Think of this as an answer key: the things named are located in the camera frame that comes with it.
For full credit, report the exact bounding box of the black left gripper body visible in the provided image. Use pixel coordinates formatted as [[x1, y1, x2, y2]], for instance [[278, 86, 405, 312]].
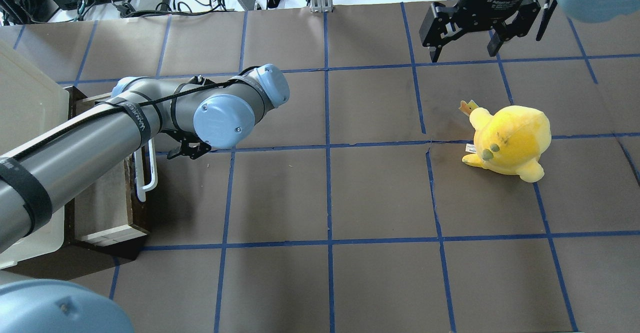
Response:
[[161, 129, 201, 152]]

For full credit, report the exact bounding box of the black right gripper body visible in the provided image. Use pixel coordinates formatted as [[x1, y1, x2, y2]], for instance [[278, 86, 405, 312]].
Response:
[[419, 0, 541, 48]]

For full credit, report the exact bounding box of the white drawer handle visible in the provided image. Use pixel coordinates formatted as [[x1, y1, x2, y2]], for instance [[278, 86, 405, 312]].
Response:
[[132, 138, 159, 203]]

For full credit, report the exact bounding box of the dark wooden drawer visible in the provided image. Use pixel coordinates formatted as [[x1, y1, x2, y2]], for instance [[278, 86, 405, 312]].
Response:
[[64, 86, 152, 248]]

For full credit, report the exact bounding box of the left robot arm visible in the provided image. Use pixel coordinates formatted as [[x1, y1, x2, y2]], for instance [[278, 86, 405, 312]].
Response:
[[0, 63, 291, 333]]

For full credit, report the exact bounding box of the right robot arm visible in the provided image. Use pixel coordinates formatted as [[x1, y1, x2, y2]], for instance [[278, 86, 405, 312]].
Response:
[[419, 0, 640, 63]]

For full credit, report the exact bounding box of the toy paper hang tag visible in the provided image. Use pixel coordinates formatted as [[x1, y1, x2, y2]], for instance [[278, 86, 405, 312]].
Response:
[[458, 99, 479, 117]]

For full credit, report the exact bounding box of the yellow plush toy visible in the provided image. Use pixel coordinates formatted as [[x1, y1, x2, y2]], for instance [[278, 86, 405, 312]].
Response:
[[461, 105, 553, 183]]

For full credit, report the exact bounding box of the brown paper table cover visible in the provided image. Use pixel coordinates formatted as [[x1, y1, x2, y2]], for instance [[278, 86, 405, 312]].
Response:
[[1, 2, 640, 333]]

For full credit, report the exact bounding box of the white cabinet body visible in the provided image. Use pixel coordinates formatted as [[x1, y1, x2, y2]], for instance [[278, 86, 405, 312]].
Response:
[[0, 40, 71, 270]]

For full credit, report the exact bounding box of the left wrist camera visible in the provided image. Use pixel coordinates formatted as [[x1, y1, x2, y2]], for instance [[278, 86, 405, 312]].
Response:
[[187, 75, 217, 86]]

